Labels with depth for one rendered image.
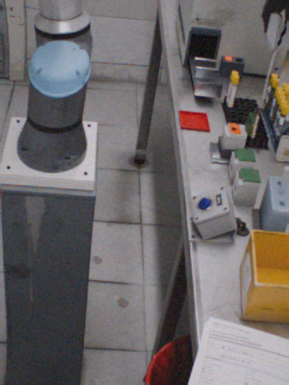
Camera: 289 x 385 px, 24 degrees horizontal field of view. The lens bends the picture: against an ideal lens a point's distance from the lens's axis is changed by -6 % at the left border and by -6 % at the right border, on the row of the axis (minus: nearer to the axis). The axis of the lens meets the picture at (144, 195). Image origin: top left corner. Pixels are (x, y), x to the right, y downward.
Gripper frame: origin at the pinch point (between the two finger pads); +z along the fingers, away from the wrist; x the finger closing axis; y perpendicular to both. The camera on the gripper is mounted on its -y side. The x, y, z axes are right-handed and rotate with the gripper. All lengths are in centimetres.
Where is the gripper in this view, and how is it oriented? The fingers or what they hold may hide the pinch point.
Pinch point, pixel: (274, 49)
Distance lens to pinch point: 144.8
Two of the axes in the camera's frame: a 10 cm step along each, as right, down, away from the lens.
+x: -9.9, -0.6, -1.1
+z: -1.2, 7.4, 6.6
